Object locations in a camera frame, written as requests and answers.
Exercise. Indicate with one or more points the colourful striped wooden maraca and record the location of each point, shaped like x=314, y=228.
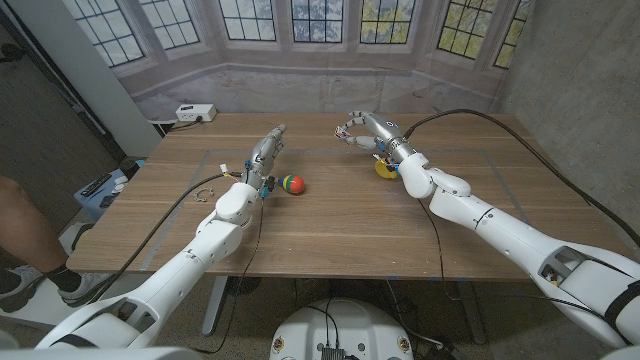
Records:
x=295, y=185

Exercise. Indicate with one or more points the yellow lemon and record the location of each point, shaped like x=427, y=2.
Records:
x=385, y=171

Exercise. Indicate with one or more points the black remote control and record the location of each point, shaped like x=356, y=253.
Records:
x=96, y=184

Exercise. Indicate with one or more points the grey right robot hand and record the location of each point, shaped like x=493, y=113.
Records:
x=387, y=131

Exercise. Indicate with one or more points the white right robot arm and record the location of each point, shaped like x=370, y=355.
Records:
x=490, y=222

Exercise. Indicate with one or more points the white floor platform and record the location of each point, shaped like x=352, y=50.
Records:
x=50, y=311

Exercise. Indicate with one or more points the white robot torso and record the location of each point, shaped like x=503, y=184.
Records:
x=340, y=330

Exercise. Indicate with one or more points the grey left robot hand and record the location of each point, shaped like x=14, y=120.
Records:
x=262, y=156

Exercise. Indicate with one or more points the bare person leg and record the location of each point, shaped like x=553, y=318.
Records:
x=25, y=225

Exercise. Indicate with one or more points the printed bay window backdrop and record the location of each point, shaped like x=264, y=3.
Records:
x=320, y=90

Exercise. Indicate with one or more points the white power strip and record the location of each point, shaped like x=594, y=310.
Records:
x=195, y=113

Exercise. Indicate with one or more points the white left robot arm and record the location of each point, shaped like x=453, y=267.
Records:
x=215, y=242

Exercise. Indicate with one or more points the grey sneaker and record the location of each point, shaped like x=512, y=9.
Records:
x=87, y=287
x=17, y=290

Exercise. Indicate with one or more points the blue storage box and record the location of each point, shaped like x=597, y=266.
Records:
x=95, y=202

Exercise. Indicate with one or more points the black round floor object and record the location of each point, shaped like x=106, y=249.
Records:
x=245, y=286

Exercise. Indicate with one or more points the grey table leg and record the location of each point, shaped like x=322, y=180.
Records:
x=214, y=305
x=471, y=312

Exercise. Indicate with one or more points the black round cup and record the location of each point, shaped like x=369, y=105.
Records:
x=129, y=168

